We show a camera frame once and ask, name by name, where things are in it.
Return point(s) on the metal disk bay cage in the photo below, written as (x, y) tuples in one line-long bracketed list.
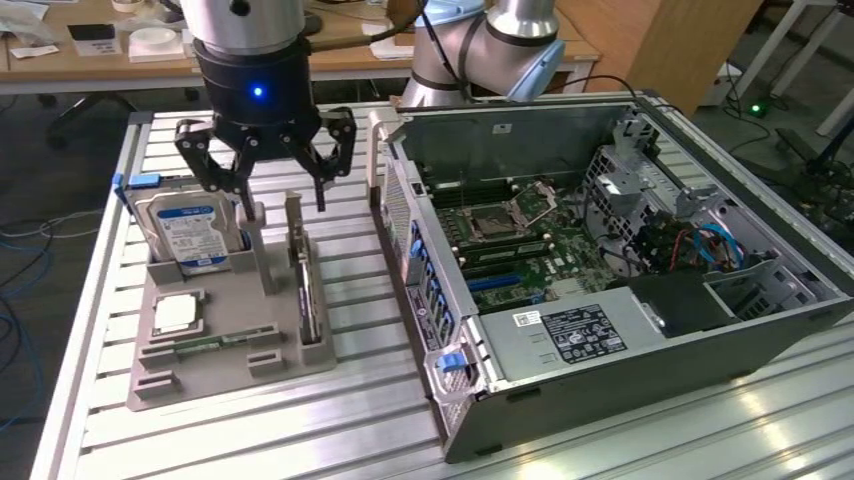
[(623, 185)]

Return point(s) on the black office chair base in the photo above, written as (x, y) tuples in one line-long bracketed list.
[(67, 116)]

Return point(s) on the graphics card with metal bracket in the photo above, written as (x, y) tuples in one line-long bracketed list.
[(307, 290)]

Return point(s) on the green motherboard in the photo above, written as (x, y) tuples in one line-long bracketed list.
[(574, 260)]

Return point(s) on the metal socket cover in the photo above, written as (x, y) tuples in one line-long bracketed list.
[(541, 197)]

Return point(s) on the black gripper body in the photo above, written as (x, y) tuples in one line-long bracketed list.
[(256, 90)]

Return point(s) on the open grey PC case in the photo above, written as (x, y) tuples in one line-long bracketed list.
[(601, 400)]

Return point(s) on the white table frame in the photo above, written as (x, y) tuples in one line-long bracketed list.
[(783, 40)]

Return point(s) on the wooden cabinet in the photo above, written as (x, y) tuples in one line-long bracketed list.
[(667, 50)]

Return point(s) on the grey power supply with label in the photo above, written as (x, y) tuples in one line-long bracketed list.
[(574, 340)]

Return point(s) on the hard disk with blue caddy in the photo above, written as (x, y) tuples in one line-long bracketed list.
[(190, 230)]

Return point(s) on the black and white box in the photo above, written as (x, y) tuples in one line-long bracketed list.
[(95, 39)]

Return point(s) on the green RAM stick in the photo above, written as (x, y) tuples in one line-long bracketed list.
[(214, 342)]

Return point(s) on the silver CPU chip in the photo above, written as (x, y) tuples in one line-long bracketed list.
[(176, 315)]

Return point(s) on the silver chipset heatsink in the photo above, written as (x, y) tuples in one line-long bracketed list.
[(569, 287)]

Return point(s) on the installed dark RAM stick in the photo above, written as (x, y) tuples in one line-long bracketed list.
[(503, 252)]

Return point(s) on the blue case latch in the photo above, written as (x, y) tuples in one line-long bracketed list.
[(449, 362)]

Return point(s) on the CPU socket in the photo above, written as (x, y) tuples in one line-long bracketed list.
[(497, 222)]

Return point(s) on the white paper tag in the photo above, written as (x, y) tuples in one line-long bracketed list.
[(34, 51)]

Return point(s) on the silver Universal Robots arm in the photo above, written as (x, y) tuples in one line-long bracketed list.
[(247, 25)]

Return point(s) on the blue expansion slot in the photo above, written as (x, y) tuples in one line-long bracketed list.
[(494, 282)]

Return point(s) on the grey parts rack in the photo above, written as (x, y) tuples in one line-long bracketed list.
[(234, 370)]

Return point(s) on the wooden desk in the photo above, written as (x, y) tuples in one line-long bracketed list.
[(80, 67)]

